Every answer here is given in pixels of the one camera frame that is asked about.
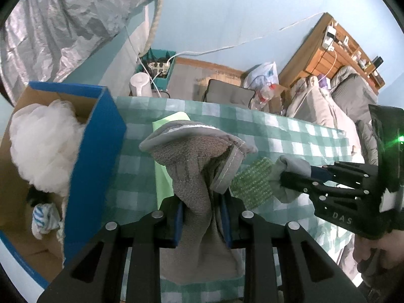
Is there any white wall cable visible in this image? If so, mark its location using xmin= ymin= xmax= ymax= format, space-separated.
xmin=170 ymin=14 xmax=325 ymax=67

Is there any grey pillow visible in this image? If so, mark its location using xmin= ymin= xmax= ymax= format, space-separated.
xmin=331 ymin=66 xmax=380 ymax=123

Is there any blue striped white sock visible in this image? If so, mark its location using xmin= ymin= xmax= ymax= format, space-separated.
xmin=32 ymin=203 xmax=62 ymax=240

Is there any white charger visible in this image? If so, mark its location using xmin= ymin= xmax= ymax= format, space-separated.
xmin=325 ymin=25 xmax=337 ymax=51

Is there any light green cloth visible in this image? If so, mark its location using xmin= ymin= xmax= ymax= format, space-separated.
xmin=151 ymin=111 xmax=193 ymax=208

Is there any wooden headboard shelf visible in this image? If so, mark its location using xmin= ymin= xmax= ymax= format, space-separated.
xmin=279 ymin=13 xmax=386 ymax=94

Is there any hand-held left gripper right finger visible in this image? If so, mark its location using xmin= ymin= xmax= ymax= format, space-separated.
xmin=221 ymin=194 xmax=368 ymax=303

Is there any grey fuzzy sock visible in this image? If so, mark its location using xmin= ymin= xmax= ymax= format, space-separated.
xmin=139 ymin=120 xmax=258 ymax=286

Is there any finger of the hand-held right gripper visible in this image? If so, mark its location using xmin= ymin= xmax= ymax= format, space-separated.
xmin=280 ymin=171 xmax=381 ymax=210
xmin=311 ymin=161 xmax=379 ymax=185

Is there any silver foil curtain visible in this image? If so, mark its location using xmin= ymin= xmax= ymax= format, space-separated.
xmin=0 ymin=0 xmax=158 ymax=106

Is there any teal plastic crate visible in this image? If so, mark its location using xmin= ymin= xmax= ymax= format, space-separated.
xmin=136 ymin=49 xmax=176 ymax=91

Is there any white power strip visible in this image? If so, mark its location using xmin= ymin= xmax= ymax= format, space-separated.
xmin=148 ymin=61 xmax=171 ymax=72

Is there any grey seat cushion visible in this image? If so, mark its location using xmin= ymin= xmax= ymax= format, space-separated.
xmin=204 ymin=79 xmax=256 ymax=111

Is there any person's right hand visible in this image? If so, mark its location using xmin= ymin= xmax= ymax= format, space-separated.
xmin=353 ymin=227 xmax=404 ymax=288

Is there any green checkered tablecloth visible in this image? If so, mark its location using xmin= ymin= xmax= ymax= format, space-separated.
xmin=104 ymin=96 xmax=357 ymax=303

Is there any green knit scrubber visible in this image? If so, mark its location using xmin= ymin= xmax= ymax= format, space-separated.
xmin=230 ymin=158 xmax=276 ymax=210

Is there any white plastic bag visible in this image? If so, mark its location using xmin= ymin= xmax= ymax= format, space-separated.
xmin=244 ymin=62 xmax=279 ymax=89

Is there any blue cardboard box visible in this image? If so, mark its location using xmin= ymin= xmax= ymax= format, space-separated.
xmin=0 ymin=81 xmax=127 ymax=291

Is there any clear plastic bottle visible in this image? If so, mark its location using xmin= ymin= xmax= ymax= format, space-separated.
xmin=249 ymin=84 xmax=275 ymax=110

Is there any light grey sock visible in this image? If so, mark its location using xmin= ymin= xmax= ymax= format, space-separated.
xmin=268 ymin=157 xmax=313 ymax=203

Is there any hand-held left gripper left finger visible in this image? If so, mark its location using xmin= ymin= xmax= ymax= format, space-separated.
xmin=37 ymin=199 xmax=184 ymax=303

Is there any beige corrugated hose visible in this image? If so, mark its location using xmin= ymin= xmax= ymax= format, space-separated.
xmin=143 ymin=0 xmax=165 ymax=58

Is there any grey-green duvet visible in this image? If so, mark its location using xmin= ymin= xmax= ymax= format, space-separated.
xmin=353 ymin=120 xmax=379 ymax=168

